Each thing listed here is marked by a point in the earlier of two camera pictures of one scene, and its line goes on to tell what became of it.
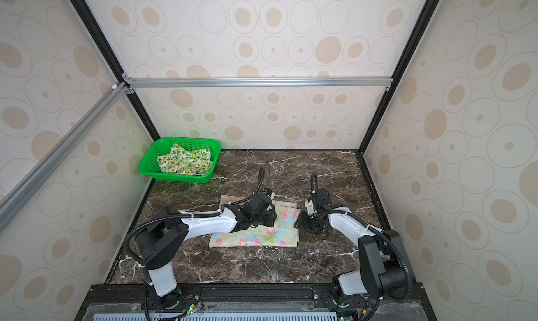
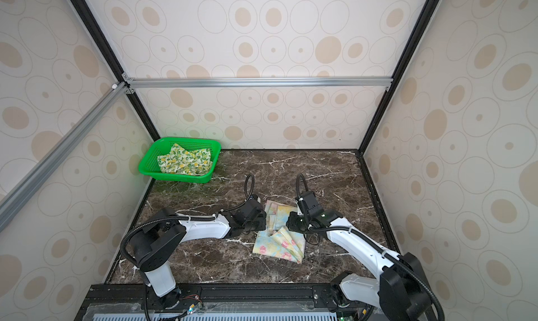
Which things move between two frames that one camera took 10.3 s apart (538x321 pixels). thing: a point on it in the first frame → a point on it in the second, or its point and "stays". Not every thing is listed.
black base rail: (246, 302) stays
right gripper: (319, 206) → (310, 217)
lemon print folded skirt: (195, 162) stays
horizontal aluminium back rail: (258, 83) stays
